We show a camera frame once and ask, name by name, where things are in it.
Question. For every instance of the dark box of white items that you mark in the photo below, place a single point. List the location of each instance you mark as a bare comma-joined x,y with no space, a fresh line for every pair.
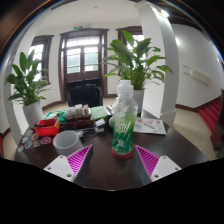
78,118

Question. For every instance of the broad-leaved plant in white pot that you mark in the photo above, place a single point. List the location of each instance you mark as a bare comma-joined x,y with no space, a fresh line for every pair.
31,111
136,66

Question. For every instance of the black office chair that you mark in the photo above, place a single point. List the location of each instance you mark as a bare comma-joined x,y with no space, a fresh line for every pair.
85,95

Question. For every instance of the white wall radiator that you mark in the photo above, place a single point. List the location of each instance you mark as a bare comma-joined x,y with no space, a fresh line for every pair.
198,75

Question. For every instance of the brown-framed window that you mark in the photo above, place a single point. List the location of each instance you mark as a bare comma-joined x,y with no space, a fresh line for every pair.
131,31
38,50

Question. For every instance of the small round printed badge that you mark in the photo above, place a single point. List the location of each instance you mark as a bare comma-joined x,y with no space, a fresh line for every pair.
35,136
37,143
46,140
28,144

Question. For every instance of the clear green-labelled drink bottle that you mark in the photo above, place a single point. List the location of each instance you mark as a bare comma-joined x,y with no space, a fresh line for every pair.
124,130

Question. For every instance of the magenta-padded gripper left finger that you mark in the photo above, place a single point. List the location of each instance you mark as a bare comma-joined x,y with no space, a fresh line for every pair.
78,160

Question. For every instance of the flat round red coaster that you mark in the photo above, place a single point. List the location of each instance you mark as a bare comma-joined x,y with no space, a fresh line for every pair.
115,155

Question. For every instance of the green exit sign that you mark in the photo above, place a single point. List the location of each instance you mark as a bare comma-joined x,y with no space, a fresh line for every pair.
77,27

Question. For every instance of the red plastic box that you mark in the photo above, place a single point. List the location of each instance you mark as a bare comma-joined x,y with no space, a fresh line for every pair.
48,128

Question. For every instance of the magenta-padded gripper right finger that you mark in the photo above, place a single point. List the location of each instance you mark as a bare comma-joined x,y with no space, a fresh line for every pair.
148,160

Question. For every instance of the grey ball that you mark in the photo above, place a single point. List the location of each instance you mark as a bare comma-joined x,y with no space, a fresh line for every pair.
111,122

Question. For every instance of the white and brown mug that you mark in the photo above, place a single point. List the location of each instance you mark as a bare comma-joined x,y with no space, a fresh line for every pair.
66,143

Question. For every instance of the brown wooden double door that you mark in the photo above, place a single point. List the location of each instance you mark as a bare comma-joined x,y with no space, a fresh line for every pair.
83,66

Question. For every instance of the flat green box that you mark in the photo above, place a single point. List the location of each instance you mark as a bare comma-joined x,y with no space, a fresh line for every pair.
55,115

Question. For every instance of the white printed leaflet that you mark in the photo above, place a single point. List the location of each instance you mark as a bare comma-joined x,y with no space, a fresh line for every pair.
150,126

